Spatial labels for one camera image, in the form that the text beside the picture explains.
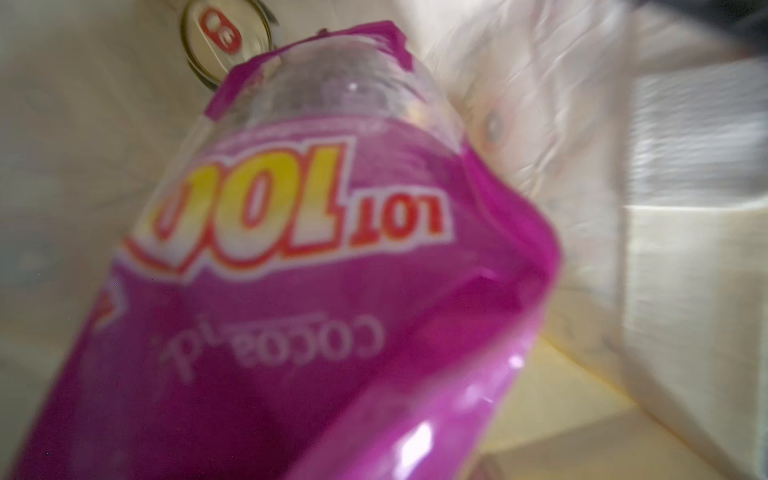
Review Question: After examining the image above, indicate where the magenta Lot 100 candy bag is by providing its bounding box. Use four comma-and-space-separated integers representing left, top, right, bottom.
10, 21, 561, 479

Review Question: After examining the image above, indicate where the green drink can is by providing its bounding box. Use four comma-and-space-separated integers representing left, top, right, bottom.
180, 0, 280, 90

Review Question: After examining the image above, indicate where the cream canvas tote bag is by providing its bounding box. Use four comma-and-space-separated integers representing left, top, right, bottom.
1, 1, 767, 479

